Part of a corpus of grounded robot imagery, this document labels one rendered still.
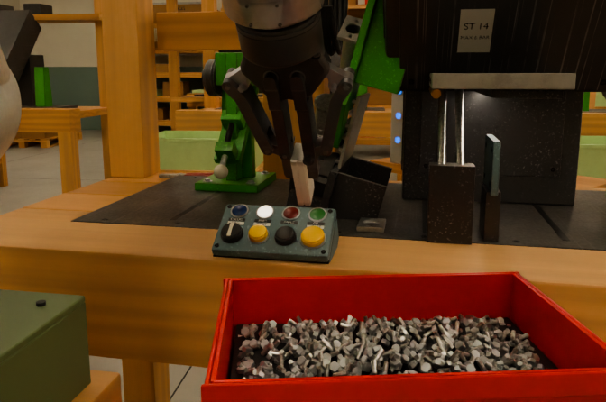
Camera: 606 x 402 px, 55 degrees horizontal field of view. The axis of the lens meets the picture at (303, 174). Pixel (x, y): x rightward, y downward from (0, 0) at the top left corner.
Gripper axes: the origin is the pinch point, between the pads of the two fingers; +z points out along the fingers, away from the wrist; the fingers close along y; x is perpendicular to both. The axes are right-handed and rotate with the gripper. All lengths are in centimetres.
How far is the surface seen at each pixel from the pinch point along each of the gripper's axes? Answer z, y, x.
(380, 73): 7.1, 6.5, 29.4
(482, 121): 22.8, 23.6, 37.3
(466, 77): -3.3, 17.8, 13.8
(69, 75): 560, -666, 813
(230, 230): 10.0, -10.4, -0.4
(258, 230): 10.0, -6.8, -0.1
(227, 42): 27, -33, 71
